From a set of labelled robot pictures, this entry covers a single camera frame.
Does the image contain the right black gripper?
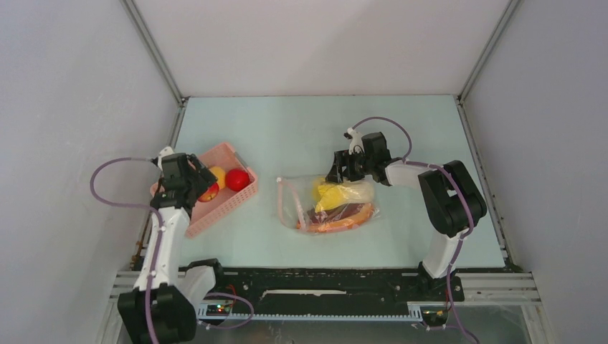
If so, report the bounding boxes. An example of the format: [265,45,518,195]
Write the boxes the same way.
[326,148,374,184]

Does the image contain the fake red orange peach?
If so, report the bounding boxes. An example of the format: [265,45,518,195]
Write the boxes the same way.
[197,183,220,203]

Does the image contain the fake red apple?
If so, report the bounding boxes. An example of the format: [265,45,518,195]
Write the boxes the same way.
[224,168,251,192]

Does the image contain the clear zip top bag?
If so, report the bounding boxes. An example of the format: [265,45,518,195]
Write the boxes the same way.
[276,176,379,234]

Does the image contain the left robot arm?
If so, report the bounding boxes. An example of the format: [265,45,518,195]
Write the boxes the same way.
[118,147,227,343]

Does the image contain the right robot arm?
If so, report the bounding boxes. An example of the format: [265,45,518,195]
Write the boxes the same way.
[326,128,488,300]

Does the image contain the pink plastic basket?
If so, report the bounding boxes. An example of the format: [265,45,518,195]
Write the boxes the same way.
[151,143,257,240]

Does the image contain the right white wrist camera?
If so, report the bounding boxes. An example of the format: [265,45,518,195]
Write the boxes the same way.
[344,128,364,155]

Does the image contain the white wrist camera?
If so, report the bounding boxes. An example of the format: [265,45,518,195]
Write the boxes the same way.
[151,146,175,171]
[344,128,364,155]

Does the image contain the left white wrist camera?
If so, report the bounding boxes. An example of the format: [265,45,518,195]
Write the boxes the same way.
[151,146,175,171]

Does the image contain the left aluminium frame post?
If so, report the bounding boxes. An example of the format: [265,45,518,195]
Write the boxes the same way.
[120,0,186,108]

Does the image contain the aluminium frame post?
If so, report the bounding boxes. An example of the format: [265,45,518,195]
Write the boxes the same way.
[120,0,186,108]
[456,0,524,105]

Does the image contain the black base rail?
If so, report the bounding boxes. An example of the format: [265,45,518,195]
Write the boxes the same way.
[213,268,465,319]

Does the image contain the white cable duct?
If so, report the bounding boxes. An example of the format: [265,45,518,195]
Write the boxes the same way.
[124,303,424,323]

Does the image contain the right aluminium frame post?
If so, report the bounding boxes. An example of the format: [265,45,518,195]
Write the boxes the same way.
[456,0,524,105]

